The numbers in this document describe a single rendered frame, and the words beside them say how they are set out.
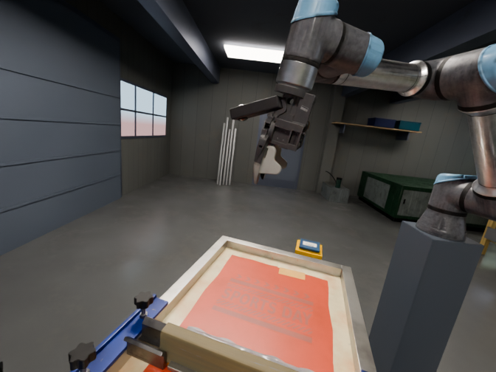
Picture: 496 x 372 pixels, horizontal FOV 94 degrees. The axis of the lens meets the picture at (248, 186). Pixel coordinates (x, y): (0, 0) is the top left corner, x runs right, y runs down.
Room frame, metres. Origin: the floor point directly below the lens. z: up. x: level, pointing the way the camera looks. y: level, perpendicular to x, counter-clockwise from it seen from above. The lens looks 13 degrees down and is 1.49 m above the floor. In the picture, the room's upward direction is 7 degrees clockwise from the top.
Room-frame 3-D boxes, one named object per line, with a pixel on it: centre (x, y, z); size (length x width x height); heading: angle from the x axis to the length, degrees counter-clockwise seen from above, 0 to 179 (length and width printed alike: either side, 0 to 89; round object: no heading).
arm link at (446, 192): (0.84, -0.76, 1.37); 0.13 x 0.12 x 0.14; 18
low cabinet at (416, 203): (5.49, -4.16, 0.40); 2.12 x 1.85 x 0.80; 89
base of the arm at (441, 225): (0.84, -0.76, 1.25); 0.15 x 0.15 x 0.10
